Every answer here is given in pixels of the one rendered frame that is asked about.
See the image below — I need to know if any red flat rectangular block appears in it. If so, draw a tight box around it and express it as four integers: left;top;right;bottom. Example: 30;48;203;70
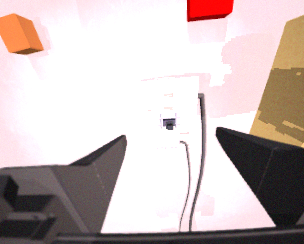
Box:
187;0;234;22

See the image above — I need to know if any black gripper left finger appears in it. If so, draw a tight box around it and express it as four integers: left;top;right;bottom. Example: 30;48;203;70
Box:
0;134;127;233

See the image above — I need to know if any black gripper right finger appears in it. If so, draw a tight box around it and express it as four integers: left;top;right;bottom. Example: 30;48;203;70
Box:
215;126;304;227

